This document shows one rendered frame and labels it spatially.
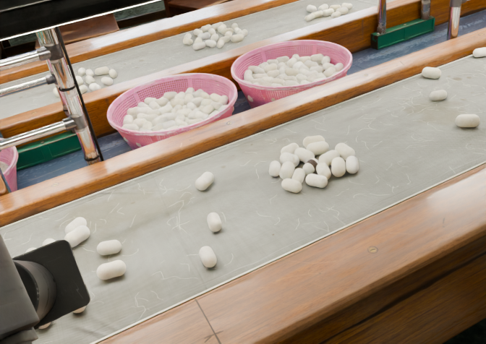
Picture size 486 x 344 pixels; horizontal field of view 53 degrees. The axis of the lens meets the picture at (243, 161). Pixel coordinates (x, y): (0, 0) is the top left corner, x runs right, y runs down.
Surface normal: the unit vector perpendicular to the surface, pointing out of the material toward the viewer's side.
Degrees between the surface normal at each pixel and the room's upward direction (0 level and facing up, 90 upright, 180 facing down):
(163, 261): 0
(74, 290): 50
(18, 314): 69
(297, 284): 0
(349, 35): 90
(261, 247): 0
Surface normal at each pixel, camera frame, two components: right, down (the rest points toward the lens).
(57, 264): 0.24, -0.21
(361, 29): 0.44, 0.44
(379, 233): -0.14, -0.83
